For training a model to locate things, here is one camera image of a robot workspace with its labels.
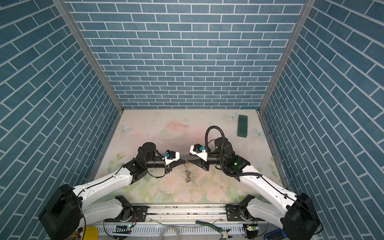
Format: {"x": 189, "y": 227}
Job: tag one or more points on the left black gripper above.
{"x": 168, "y": 169}

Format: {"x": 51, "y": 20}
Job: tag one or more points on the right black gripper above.
{"x": 199, "y": 162}

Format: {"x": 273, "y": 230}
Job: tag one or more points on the metal key organizer plate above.
{"x": 187, "y": 170}

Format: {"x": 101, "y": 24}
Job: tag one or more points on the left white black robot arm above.
{"x": 70, "y": 208}

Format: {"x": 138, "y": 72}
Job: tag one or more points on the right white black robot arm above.
{"x": 294, "y": 214}

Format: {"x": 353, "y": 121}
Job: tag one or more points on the green rectangular block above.
{"x": 242, "y": 129}

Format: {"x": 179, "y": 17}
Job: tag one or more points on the clear plastic tube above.
{"x": 169, "y": 231}

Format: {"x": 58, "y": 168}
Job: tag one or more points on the blue device box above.
{"x": 275, "y": 235}

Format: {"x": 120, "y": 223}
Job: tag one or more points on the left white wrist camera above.
{"x": 171, "y": 156}

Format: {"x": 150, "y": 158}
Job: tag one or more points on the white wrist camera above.
{"x": 199, "y": 150}
{"x": 171, "y": 156}

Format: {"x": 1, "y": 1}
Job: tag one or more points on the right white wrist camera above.
{"x": 199, "y": 150}

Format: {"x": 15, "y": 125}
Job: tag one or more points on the aluminium front rail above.
{"x": 182, "y": 217}

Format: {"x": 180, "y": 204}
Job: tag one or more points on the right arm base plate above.
{"x": 236, "y": 213}

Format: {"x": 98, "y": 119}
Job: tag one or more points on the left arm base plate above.
{"x": 134, "y": 214}

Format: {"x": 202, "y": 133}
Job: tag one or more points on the green-handled pliers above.
{"x": 224, "y": 234}

